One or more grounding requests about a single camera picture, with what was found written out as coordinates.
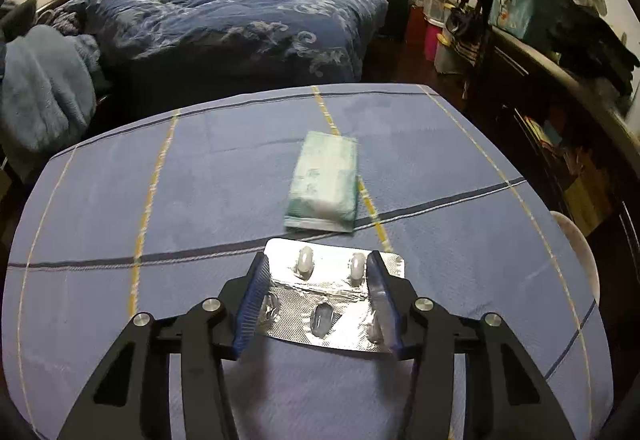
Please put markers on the red bin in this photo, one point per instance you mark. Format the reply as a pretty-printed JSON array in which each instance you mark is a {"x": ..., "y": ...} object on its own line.
[{"x": 416, "y": 24}]

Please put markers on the light blue fleece blanket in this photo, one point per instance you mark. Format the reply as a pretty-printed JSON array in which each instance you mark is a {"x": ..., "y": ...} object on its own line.
[{"x": 45, "y": 89}]

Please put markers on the dark clothes pile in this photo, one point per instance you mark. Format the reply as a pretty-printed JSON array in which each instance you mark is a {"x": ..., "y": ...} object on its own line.
[{"x": 17, "y": 19}]

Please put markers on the black suitcase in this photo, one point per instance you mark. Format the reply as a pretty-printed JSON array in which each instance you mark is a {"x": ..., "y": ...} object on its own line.
[{"x": 390, "y": 4}]

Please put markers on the dark clothes on cabinet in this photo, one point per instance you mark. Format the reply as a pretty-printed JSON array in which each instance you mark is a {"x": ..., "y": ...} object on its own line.
[{"x": 595, "y": 44}]

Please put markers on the dark wooden cabinet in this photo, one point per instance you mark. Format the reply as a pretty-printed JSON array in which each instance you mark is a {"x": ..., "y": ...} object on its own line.
[{"x": 505, "y": 84}]

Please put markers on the teal printed bag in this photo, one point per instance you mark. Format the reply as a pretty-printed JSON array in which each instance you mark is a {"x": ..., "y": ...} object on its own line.
[{"x": 517, "y": 9}]

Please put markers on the pink bin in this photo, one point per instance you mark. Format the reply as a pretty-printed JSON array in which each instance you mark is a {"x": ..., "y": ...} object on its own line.
[{"x": 432, "y": 42}]

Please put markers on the pale green tissue pack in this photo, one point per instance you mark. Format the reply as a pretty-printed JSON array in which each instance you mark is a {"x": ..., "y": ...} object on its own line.
[{"x": 325, "y": 180}]

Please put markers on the striped bag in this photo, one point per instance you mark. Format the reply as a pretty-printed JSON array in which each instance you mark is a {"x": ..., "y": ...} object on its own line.
[{"x": 465, "y": 39}]

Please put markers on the white storage container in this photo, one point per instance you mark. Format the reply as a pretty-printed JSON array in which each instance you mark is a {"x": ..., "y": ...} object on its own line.
[{"x": 437, "y": 9}]

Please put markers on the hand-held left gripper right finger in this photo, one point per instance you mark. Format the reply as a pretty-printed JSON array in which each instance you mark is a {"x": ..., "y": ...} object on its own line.
[{"x": 385, "y": 310}]

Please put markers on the silver pill blister pack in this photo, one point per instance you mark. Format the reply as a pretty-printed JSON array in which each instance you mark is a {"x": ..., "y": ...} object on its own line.
[{"x": 320, "y": 292}]

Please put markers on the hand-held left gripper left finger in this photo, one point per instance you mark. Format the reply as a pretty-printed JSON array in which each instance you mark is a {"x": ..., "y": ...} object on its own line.
[{"x": 250, "y": 310}]

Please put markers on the blue plaid tablecloth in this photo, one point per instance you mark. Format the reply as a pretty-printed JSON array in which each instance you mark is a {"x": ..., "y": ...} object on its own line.
[{"x": 200, "y": 180}]

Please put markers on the row of colourful books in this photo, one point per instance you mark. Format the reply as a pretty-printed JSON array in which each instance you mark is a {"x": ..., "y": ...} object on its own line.
[{"x": 570, "y": 169}]

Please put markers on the blue floral quilt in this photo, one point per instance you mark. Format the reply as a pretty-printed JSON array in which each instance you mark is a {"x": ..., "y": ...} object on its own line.
[{"x": 225, "y": 24}]

